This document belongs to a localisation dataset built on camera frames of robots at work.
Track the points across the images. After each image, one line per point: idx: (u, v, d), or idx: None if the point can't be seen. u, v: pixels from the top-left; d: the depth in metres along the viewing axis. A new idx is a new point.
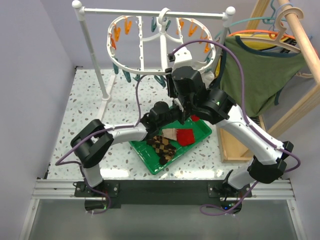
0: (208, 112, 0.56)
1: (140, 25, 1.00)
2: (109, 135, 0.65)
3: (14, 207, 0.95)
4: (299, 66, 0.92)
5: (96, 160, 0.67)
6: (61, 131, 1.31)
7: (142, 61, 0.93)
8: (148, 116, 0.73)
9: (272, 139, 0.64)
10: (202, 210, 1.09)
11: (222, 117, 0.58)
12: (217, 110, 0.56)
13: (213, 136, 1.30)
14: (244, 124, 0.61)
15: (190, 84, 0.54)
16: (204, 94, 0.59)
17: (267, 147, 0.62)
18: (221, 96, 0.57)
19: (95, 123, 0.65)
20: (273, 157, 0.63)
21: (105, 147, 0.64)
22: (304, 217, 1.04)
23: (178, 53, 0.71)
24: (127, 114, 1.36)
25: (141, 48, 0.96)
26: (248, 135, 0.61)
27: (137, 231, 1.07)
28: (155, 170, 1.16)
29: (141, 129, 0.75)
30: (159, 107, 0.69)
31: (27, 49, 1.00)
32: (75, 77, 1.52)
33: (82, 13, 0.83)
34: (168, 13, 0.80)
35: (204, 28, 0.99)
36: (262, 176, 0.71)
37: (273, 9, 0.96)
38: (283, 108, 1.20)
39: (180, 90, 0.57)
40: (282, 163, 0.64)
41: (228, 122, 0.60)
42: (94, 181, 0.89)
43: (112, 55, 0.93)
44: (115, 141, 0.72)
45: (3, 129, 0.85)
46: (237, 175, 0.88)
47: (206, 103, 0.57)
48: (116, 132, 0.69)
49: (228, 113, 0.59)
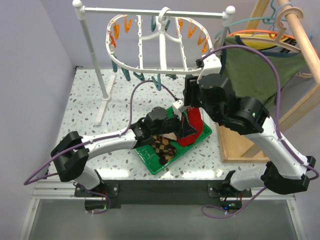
0: (241, 123, 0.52)
1: (139, 24, 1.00)
2: (85, 150, 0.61)
3: (13, 207, 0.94)
4: (299, 66, 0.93)
5: (76, 174, 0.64)
6: (61, 131, 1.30)
7: (141, 59, 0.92)
8: (143, 121, 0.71)
9: (299, 155, 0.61)
10: (203, 211, 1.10)
11: (255, 130, 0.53)
12: (251, 121, 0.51)
13: (213, 136, 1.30)
14: (276, 138, 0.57)
15: (221, 92, 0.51)
16: (236, 103, 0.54)
17: (294, 163, 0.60)
18: (255, 105, 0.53)
19: (72, 136, 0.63)
20: (298, 174, 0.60)
21: (80, 162, 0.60)
22: (304, 217, 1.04)
23: (207, 59, 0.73)
24: (127, 114, 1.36)
25: (141, 46, 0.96)
26: (279, 150, 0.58)
27: (137, 231, 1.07)
28: (155, 169, 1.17)
29: (129, 138, 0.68)
30: (156, 113, 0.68)
31: (27, 49, 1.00)
32: (75, 77, 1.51)
33: (83, 12, 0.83)
34: (168, 12, 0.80)
35: (203, 29, 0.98)
36: (280, 188, 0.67)
37: (273, 8, 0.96)
38: (283, 108, 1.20)
39: (209, 99, 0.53)
40: (306, 179, 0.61)
41: (264, 136, 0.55)
42: (89, 184, 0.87)
43: (111, 52, 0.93)
44: (99, 153, 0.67)
45: (3, 129, 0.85)
46: (244, 178, 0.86)
47: (239, 113, 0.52)
48: (95, 145, 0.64)
49: (262, 125, 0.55)
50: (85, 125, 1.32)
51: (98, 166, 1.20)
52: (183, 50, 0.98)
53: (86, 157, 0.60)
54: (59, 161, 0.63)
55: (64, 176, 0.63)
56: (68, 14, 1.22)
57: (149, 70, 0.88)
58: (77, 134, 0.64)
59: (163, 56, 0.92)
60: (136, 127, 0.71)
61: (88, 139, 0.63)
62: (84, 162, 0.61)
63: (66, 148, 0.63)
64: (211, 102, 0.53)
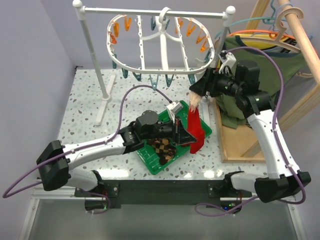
0: (244, 102, 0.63)
1: (139, 24, 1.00)
2: (65, 161, 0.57)
3: (13, 207, 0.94)
4: (299, 66, 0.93)
5: (60, 184, 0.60)
6: (61, 131, 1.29)
7: (143, 60, 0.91)
8: (134, 125, 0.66)
9: (290, 159, 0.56)
10: (197, 210, 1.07)
11: (252, 111, 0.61)
12: (251, 102, 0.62)
13: (213, 136, 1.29)
14: (269, 128, 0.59)
15: (246, 73, 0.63)
16: (254, 90, 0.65)
17: (278, 160, 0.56)
18: (263, 97, 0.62)
19: (54, 145, 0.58)
20: (277, 172, 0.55)
21: (60, 175, 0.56)
22: (304, 217, 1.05)
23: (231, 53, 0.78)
24: (127, 114, 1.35)
25: (141, 47, 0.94)
26: (267, 139, 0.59)
27: (137, 231, 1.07)
28: (155, 169, 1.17)
29: (116, 145, 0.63)
30: (147, 117, 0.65)
31: (28, 49, 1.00)
32: (75, 77, 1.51)
33: (83, 13, 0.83)
34: (169, 12, 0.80)
35: (202, 28, 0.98)
36: (262, 191, 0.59)
37: (273, 9, 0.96)
38: (282, 108, 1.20)
39: (239, 75, 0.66)
40: (284, 180, 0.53)
41: (256, 119, 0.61)
42: (84, 186, 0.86)
43: (112, 53, 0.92)
44: (87, 160, 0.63)
45: (3, 128, 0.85)
46: (246, 178, 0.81)
47: (248, 95, 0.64)
48: (78, 154, 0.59)
49: (261, 111, 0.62)
50: (85, 125, 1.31)
51: (98, 166, 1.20)
52: (184, 50, 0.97)
53: (67, 169, 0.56)
54: (42, 170, 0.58)
55: (46, 186, 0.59)
56: (69, 14, 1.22)
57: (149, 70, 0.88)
58: (59, 143, 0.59)
59: (165, 56, 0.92)
60: (125, 132, 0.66)
61: (70, 149, 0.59)
62: (66, 173, 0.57)
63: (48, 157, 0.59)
64: (240, 79, 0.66)
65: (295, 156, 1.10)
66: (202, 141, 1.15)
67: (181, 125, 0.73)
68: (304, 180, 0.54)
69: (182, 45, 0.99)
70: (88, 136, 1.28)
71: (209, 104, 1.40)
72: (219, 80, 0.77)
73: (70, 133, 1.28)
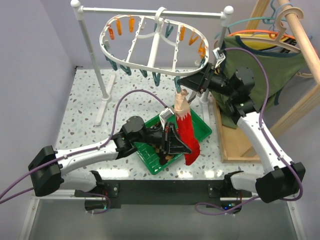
0: (232, 109, 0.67)
1: (140, 25, 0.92)
2: (57, 167, 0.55)
3: (13, 207, 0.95)
4: (299, 66, 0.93)
5: (51, 190, 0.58)
6: (61, 131, 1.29)
7: (130, 54, 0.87)
8: (123, 131, 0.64)
9: (282, 152, 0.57)
10: (197, 209, 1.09)
11: (239, 114, 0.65)
12: (237, 109, 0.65)
13: (213, 136, 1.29)
14: (257, 127, 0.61)
15: (241, 85, 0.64)
16: (244, 98, 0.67)
17: (270, 153, 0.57)
18: (249, 104, 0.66)
19: (46, 151, 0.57)
20: (271, 165, 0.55)
21: (52, 180, 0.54)
22: (304, 217, 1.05)
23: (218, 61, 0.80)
24: (127, 114, 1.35)
25: (133, 43, 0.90)
26: (256, 137, 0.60)
27: (137, 231, 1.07)
28: (155, 170, 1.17)
29: (109, 150, 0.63)
30: (132, 123, 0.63)
31: (27, 49, 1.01)
32: (75, 77, 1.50)
33: (81, 12, 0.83)
34: (165, 12, 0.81)
35: (203, 38, 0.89)
36: (262, 190, 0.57)
37: (273, 8, 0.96)
38: (282, 108, 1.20)
39: (235, 84, 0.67)
40: (277, 171, 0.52)
41: (243, 121, 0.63)
42: (83, 188, 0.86)
43: (101, 43, 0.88)
44: (80, 166, 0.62)
45: (3, 128, 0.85)
46: (246, 178, 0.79)
47: (237, 103, 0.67)
48: (70, 160, 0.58)
49: (246, 114, 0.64)
50: (85, 125, 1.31)
51: (98, 166, 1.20)
52: (176, 52, 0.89)
53: (59, 174, 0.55)
54: (34, 176, 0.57)
55: (38, 193, 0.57)
56: (68, 14, 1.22)
57: (135, 66, 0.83)
58: (51, 148, 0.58)
59: (153, 56, 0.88)
60: (118, 137, 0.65)
61: (62, 155, 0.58)
62: (58, 179, 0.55)
63: (41, 163, 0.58)
64: (235, 87, 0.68)
65: (295, 156, 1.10)
66: (197, 151, 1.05)
67: (171, 132, 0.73)
68: (298, 171, 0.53)
69: (176, 48, 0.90)
70: (88, 136, 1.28)
71: (209, 104, 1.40)
72: (214, 78, 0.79)
73: (70, 133, 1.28)
